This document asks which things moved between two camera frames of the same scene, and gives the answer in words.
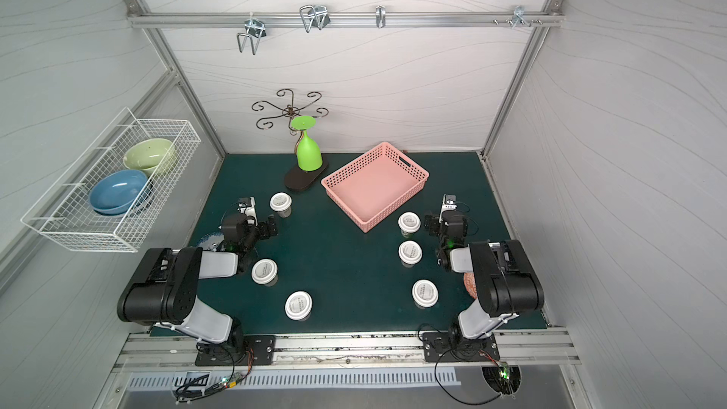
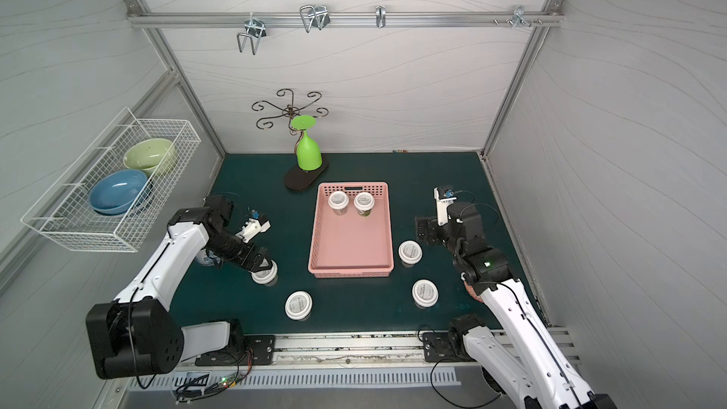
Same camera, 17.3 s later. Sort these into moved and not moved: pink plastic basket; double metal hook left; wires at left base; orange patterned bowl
Moved: pink plastic basket
Not moved: orange patterned bowl; double metal hook left; wires at left base
